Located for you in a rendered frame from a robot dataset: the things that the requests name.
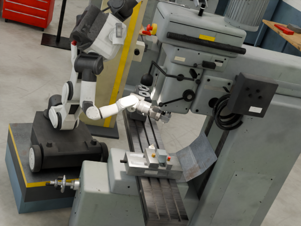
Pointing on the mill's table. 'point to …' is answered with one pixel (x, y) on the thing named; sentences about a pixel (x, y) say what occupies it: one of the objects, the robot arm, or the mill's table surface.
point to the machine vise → (142, 166)
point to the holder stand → (143, 92)
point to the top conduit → (206, 43)
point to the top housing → (196, 28)
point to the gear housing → (194, 57)
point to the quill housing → (177, 87)
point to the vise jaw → (153, 162)
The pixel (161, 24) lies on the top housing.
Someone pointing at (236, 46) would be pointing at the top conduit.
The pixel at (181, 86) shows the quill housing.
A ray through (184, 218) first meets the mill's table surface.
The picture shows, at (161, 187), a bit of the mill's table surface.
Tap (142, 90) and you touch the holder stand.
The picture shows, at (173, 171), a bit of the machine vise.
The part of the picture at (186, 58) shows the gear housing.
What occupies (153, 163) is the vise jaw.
